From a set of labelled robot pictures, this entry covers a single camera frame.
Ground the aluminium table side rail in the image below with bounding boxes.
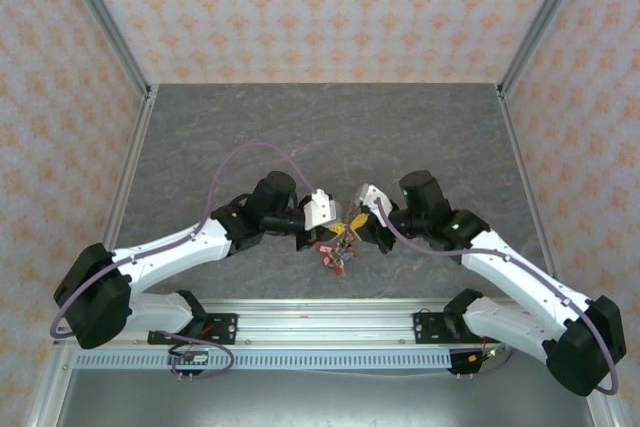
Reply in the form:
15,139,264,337
102,86,160,248
497,86,572,307

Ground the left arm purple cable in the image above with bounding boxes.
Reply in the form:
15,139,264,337
49,141,322,382

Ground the aluminium frame leg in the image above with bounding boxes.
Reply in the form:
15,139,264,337
27,346,77,427
585,393,627,427

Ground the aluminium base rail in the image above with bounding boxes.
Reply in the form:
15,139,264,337
52,298,551,349

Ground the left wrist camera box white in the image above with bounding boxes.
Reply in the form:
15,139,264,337
302,188,338,231

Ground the grey metal shelf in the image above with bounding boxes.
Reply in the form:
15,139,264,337
52,369,594,427

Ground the grey slotted cable duct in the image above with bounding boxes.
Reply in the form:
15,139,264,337
73,350,454,371

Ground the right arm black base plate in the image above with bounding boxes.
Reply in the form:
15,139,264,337
413,310,481,346

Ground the bunch of tagged keys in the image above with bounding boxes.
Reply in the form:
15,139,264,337
314,239,359,279

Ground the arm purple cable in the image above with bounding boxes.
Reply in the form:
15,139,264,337
374,196,622,397
49,141,322,382

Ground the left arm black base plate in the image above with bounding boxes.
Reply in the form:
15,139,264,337
147,313,240,346

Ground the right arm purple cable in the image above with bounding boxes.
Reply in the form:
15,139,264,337
374,196,622,397

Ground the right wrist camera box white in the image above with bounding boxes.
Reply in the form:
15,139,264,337
351,183,389,229

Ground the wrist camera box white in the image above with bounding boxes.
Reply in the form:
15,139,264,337
302,188,338,231
351,183,389,229

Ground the aluminium frame post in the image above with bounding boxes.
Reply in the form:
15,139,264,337
52,0,152,98
497,0,599,98

